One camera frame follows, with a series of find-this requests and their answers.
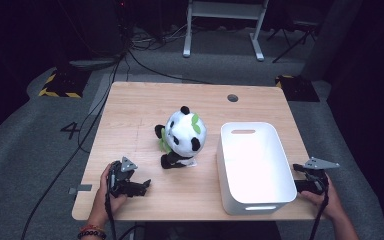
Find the black tripod stand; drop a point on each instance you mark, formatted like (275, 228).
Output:
(296, 36)

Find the dark equipment stand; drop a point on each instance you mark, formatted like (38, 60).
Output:
(93, 33)

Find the person's left hand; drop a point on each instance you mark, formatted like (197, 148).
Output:
(102, 203)

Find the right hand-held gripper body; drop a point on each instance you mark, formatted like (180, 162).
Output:
(320, 181)

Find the white plastic bin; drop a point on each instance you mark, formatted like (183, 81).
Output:
(256, 166)

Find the panda plush toy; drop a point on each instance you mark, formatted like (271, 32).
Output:
(183, 133)

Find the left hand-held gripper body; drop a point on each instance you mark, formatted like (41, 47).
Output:
(118, 180)

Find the person's right hand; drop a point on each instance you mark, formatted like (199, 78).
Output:
(331, 203)

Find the grey tape piece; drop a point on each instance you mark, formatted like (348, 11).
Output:
(81, 188)

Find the yellow-black striped floor plate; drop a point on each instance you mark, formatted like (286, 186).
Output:
(63, 85)
(298, 88)

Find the white desk frame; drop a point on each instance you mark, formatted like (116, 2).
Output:
(225, 10)

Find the grey curtain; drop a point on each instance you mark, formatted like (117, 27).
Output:
(333, 36)

